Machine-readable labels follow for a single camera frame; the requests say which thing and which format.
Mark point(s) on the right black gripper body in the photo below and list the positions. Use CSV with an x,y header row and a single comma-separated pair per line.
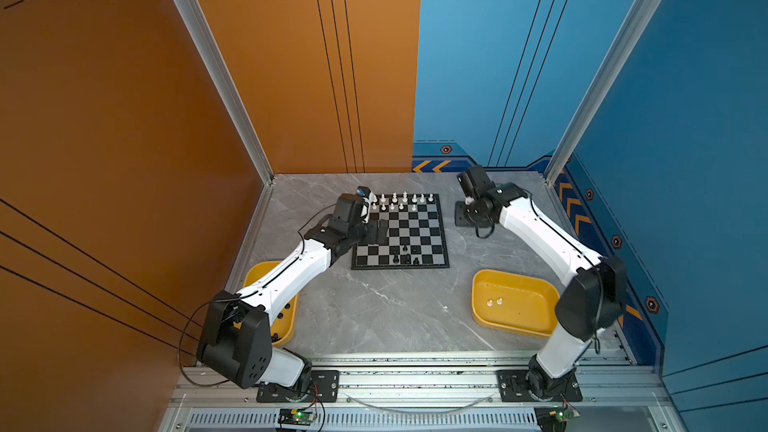
x,y
465,215

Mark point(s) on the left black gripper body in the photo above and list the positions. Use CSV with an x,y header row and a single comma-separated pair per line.
x,y
367,233

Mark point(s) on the yellow tray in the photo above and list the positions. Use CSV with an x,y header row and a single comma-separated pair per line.
x,y
528,303
283,328

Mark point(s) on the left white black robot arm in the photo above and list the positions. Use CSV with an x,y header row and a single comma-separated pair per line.
x,y
236,339

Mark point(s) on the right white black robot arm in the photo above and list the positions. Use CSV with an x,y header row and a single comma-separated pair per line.
x,y
595,286

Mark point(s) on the left green circuit board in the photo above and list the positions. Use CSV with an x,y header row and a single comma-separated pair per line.
x,y
296,419

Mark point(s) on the green circuit board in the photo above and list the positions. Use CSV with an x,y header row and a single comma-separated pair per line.
x,y
555,419
296,419

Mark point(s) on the right green circuit board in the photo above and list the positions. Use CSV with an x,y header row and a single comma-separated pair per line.
x,y
555,419

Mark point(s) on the black white chessboard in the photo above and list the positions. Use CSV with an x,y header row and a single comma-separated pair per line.
x,y
414,219

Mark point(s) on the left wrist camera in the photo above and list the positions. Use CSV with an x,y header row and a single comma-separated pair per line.
x,y
364,191

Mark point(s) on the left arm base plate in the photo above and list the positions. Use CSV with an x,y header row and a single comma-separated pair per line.
x,y
318,384

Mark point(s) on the aluminium front frame rail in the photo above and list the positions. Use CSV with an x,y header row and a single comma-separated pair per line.
x,y
446,391

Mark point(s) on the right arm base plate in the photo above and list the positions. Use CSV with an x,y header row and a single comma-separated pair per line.
x,y
522,385

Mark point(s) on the right aluminium corner post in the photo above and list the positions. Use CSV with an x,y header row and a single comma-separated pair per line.
x,y
631,30

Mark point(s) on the aluminium corner post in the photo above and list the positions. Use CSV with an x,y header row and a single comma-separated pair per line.
x,y
631,30
207,47

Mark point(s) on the left aluminium corner post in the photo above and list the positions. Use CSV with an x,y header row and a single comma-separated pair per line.
x,y
207,47

